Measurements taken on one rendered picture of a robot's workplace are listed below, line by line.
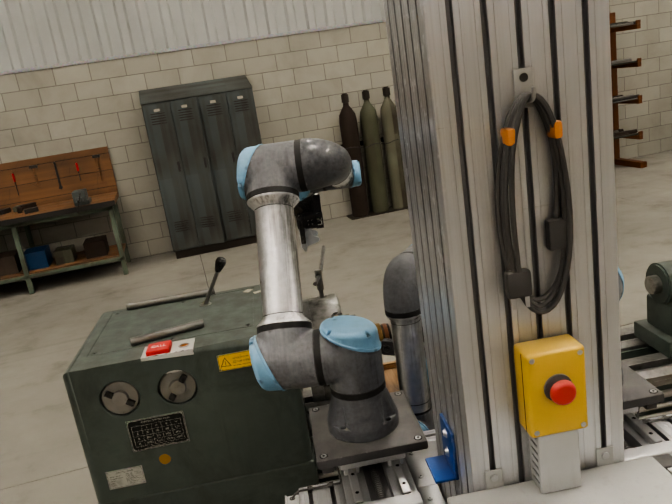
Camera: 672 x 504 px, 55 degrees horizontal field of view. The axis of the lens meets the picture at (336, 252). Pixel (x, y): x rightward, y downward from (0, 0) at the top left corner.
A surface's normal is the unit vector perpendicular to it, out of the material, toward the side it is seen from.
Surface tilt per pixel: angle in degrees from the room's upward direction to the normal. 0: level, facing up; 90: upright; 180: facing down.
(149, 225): 90
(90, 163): 90
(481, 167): 90
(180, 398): 90
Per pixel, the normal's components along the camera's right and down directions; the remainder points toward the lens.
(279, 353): -0.11, -0.24
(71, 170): 0.25, 0.22
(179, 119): -0.05, 0.27
